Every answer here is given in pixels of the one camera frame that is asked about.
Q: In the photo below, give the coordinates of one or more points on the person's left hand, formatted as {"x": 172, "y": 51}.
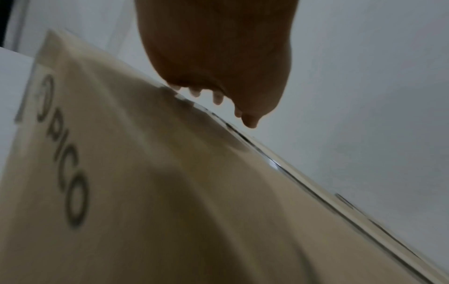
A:
{"x": 217, "y": 41}

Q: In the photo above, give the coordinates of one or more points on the brown cardboard box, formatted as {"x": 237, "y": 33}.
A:
{"x": 175, "y": 208}

